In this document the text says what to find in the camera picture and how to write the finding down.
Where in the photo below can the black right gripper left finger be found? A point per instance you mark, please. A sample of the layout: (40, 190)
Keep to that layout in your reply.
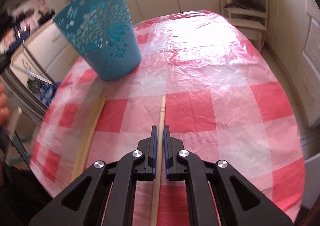
(103, 194)

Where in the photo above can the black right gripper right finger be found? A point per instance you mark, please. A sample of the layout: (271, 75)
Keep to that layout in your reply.
(217, 193)

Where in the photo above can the wooden chopstick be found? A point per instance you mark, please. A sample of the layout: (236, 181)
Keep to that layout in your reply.
(85, 142)
(157, 180)

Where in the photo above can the teal perforated plastic basket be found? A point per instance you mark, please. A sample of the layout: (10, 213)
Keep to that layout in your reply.
(102, 33)

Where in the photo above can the operator's hand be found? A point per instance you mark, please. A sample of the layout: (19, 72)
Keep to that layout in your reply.
(4, 112)

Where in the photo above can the pink checkered tablecloth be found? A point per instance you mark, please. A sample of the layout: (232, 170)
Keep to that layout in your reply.
(223, 102)

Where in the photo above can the blue and white bag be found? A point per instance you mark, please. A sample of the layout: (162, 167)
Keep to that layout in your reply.
(43, 91)

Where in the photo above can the white tiered storage cart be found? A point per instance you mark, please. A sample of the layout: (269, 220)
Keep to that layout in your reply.
(246, 3)

